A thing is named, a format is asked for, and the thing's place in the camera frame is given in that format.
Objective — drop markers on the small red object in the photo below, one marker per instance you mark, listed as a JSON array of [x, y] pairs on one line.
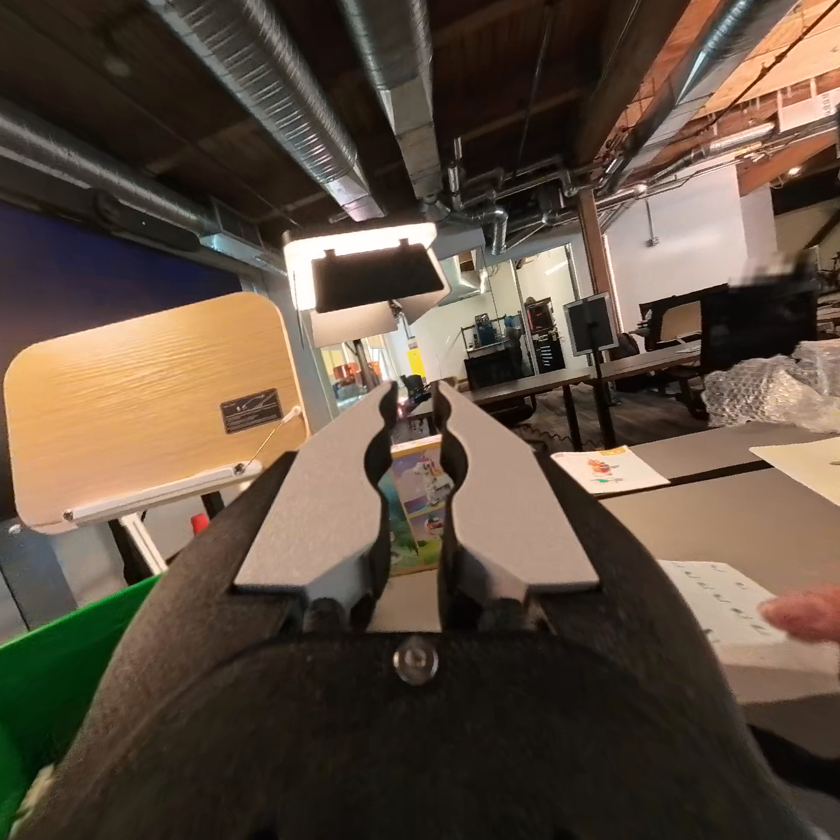
[[200, 525]]

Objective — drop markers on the white paper sign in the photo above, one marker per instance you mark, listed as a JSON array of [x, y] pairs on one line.
[[807, 108]]

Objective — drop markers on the yellow lego set box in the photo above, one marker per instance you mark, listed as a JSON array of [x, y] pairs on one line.
[[413, 512]]

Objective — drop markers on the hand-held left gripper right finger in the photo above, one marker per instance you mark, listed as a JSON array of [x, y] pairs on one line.
[[518, 518]]

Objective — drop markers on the wooden support post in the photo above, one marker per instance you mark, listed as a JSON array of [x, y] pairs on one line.
[[594, 249]]

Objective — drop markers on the person's right hand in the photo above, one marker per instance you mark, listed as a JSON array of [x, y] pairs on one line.
[[814, 617]]

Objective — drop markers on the clear bubble wrap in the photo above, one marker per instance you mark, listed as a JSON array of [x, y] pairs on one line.
[[768, 394]]

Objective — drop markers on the closed white booklet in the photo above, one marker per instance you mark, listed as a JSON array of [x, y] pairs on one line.
[[807, 466]]

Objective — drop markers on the booklet with colourful cover picture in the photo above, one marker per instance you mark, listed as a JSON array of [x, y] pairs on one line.
[[623, 469]]

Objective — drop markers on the grey monitor on stand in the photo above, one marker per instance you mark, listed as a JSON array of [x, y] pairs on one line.
[[589, 325]]

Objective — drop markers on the cluster of metal ceiling pipes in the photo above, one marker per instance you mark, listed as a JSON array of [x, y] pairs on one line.
[[492, 223]]

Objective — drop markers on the light blue instruction booklet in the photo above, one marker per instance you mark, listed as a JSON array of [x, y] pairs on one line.
[[715, 590]]

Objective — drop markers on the lit studio light panel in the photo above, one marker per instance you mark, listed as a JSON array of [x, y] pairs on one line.
[[354, 237]]

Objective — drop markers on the orange lit machine enclosure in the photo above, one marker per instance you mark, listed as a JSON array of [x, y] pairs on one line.
[[348, 374]]

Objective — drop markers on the ribbed silver ventilation duct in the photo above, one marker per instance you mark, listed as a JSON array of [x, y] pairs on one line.
[[262, 79], [728, 33], [394, 65], [79, 164]]

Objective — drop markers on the yellow sign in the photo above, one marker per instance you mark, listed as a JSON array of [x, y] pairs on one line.
[[415, 361]]

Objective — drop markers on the green plastic bin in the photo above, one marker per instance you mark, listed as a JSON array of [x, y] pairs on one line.
[[39, 689]]

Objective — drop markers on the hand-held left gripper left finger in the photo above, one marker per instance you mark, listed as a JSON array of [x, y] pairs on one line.
[[315, 518]]

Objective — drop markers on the black equipment rack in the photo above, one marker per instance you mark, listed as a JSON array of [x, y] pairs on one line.
[[544, 348]]

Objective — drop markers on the dark wooden table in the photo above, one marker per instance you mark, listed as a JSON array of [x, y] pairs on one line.
[[643, 361], [525, 387]]

